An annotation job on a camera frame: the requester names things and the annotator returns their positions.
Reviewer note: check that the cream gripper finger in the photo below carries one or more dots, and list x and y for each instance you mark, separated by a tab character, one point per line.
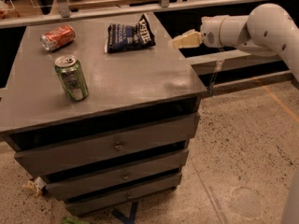
188	41
190	32

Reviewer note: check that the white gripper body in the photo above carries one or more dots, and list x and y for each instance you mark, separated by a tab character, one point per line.
210	32

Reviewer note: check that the blue chip bag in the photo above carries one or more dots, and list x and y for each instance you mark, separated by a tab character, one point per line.
123	37

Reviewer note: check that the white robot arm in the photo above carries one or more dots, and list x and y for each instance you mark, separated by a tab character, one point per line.
248	159

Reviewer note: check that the green soda can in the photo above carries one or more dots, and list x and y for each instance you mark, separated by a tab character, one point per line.
70	74

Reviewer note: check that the orange soda can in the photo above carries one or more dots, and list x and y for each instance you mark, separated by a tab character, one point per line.
57	37

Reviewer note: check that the top grey drawer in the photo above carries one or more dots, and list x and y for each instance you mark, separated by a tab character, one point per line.
56	158

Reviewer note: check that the grey drawer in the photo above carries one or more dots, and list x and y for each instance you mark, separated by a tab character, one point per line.
74	187
56	158
124	195

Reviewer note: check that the grey drawer cabinet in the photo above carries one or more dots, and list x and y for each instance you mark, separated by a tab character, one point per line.
126	91

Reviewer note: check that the middle grey drawer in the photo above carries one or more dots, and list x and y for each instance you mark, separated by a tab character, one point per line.
74	187

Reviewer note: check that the bottom grey drawer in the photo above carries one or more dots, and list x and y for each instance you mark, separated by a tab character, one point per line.
124	195

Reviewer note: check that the crumpled paper scrap on floor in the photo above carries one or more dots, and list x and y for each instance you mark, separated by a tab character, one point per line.
37	185

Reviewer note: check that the green object on floor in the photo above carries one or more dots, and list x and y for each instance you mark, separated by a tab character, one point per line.
71	220

